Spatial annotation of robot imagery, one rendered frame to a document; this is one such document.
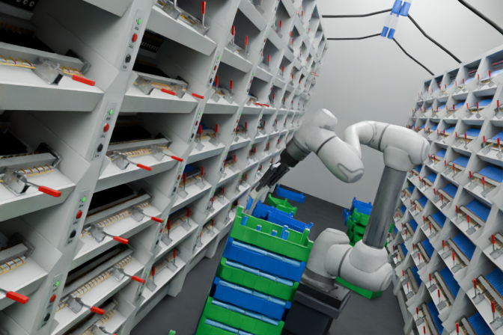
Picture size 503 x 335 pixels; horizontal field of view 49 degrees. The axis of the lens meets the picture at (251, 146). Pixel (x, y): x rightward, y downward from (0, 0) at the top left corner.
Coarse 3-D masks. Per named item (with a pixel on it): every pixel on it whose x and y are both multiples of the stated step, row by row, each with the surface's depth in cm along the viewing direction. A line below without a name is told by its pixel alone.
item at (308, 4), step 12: (312, 0) 375; (300, 12) 376; (312, 12) 383; (300, 36) 377; (288, 60) 379; (288, 72) 380; (276, 96) 382; (264, 120) 384; (252, 144) 387; (264, 144) 385; (252, 168) 388
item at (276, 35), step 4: (272, 20) 250; (280, 20) 293; (272, 24) 267; (280, 24) 293; (272, 28) 267; (276, 28) 268; (280, 28) 293; (272, 32) 262; (276, 32) 293; (280, 32) 293; (284, 32) 309; (268, 36) 259; (272, 36) 268; (276, 36) 276; (280, 36) 293; (284, 36) 309; (288, 36) 309; (272, 40) 275; (276, 40) 284; (280, 40) 292; (284, 40) 309; (276, 44) 290; (280, 44) 299; (280, 48) 307
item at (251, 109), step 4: (252, 92) 314; (256, 92) 313; (248, 96) 253; (256, 96) 313; (260, 96) 313; (260, 100) 313; (264, 100) 313; (244, 104) 254; (252, 104) 292; (244, 108) 261; (248, 108) 270; (252, 108) 283; (256, 108) 294; (260, 108) 309; (244, 112) 268; (248, 112) 279; (252, 112) 292; (256, 112) 304
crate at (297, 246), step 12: (240, 216) 222; (252, 216) 222; (240, 228) 203; (252, 228) 223; (264, 228) 223; (276, 228) 223; (240, 240) 203; (252, 240) 203; (264, 240) 203; (276, 240) 203; (288, 240) 223; (300, 240) 222; (276, 252) 204; (288, 252) 203; (300, 252) 203
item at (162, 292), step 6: (228, 228) 385; (222, 234) 366; (204, 252) 319; (198, 258) 306; (192, 264) 294; (162, 288) 247; (168, 288) 254; (156, 294) 239; (162, 294) 246; (150, 300) 231; (156, 300) 238; (144, 306) 224; (150, 306) 231; (138, 312) 217; (144, 312) 224; (138, 318) 218; (132, 324) 211
